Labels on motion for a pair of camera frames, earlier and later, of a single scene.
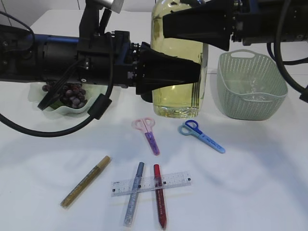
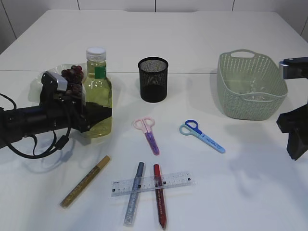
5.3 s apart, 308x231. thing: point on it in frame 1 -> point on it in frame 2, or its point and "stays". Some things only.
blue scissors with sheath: [190, 128] stays
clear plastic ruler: [173, 180] stays
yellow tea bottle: [186, 100] -> [96, 88]
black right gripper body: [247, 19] -> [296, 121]
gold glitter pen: [82, 184] stays
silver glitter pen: [133, 195] stays
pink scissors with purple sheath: [146, 124] stays
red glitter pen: [160, 196] stays
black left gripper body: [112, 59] -> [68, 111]
